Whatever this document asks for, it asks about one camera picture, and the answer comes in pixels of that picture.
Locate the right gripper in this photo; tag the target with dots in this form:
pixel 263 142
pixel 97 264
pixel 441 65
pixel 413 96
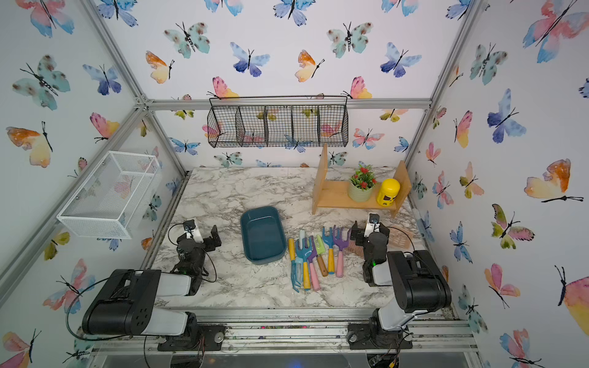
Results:
pixel 386 234

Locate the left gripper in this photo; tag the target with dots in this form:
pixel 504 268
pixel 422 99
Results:
pixel 208 241

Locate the blue rake yellow handle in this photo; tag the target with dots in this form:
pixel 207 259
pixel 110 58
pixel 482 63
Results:
pixel 328 240

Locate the light blue rake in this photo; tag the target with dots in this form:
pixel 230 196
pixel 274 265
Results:
pixel 303 252

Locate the purple fork pink handle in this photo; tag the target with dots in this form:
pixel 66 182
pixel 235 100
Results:
pixel 341 241

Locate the green rake brown handle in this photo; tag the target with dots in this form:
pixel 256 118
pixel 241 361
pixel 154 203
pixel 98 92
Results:
pixel 321 250

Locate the teal fork yellow handle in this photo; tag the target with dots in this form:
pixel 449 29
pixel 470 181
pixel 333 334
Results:
pixel 292 254

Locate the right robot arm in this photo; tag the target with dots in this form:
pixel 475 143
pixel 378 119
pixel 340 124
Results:
pixel 418 284

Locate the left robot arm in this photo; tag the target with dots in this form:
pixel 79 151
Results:
pixel 126 304

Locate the teal plastic storage box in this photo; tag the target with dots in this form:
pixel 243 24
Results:
pixel 263 236

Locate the pink hand brush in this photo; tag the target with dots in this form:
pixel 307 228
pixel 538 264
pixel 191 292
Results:
pixel 352 248

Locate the pink dustpan scoop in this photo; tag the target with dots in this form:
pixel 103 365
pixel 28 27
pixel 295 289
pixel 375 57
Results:
pixel 400 239

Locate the potted red flower plant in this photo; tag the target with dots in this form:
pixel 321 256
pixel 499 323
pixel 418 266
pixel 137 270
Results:
pixel 362 183

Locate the wooden shelf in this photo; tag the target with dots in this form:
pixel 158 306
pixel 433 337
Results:
pixel 332 194

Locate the yellow plastic jar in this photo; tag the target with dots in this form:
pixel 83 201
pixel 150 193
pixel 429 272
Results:
pixel 388 192

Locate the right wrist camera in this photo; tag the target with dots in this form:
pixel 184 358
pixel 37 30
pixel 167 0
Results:
pixel 373 225

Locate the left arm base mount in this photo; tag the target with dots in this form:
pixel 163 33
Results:
pixel 197 338

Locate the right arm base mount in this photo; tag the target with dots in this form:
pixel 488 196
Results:
pixel 368 336

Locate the white mesh wall basket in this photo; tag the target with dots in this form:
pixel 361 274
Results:
pixel 113 198

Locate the black wire wall basket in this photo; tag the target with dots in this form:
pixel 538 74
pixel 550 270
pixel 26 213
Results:
pixel 290 122

